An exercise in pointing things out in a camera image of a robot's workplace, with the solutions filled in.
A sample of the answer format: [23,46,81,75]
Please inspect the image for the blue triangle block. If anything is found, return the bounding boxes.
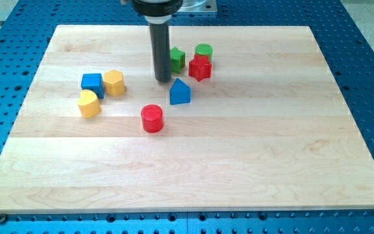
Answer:
[169,78,191,105]

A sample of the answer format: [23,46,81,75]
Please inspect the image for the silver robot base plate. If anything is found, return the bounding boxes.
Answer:
[178,0,218,13]

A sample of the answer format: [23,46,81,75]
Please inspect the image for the light wooden board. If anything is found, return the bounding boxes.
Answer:
[0,25,374,214]

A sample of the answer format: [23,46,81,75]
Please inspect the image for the blue cube block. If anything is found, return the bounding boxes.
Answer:
[81,73,105,99]

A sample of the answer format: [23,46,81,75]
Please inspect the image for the black robot arm flange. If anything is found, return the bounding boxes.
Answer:
[131,0,183,24]

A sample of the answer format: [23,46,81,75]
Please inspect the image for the green cylinder block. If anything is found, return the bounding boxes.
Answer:
[195,44,213,61]

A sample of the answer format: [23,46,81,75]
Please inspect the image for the yellow heart block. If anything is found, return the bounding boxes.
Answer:
[77,90,101,118]

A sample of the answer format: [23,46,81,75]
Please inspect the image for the yellow hexagon block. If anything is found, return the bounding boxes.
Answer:
[103,70,125,96]

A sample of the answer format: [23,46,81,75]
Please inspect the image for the red cylinder block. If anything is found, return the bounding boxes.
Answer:
[141,104,164,133]

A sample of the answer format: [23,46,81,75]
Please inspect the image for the green star block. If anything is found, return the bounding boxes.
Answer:
[170,47,186,73]

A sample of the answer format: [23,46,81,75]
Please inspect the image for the red star block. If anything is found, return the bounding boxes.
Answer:
[188,54,212,82]

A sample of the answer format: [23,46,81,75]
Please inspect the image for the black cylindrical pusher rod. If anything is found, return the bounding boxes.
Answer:
[149,22,171,83]

